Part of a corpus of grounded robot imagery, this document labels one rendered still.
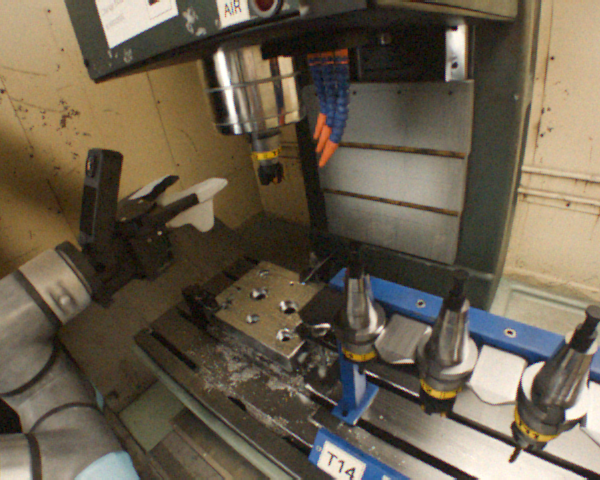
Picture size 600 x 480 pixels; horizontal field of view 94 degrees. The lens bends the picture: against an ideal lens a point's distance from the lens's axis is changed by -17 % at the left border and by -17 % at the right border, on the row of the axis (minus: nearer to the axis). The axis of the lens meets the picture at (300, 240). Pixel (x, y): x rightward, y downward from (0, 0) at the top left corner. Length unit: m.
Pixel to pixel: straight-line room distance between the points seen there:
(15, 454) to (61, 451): 0.03
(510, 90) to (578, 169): 0.50
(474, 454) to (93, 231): 0.67
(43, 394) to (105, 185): 0.22
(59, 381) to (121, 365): 0.93
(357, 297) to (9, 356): 0.35
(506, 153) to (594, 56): 0.44
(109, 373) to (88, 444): 1.00
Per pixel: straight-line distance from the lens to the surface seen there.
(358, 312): 0.38
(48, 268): 0.38
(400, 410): 0.71
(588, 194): 1.32
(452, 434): 0.70
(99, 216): 0.39
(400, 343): 0.39
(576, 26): 1.21
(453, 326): 0.33
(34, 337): 0.38
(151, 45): 0.38
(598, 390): 0.42
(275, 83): 0.50
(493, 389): 0.37
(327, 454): 0.63
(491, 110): 0.89
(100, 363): 1.35
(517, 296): 1.49
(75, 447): 0.33
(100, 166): 0.38
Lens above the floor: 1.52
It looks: 31 degrees down
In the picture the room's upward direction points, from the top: 10 degrees counter-clockwise
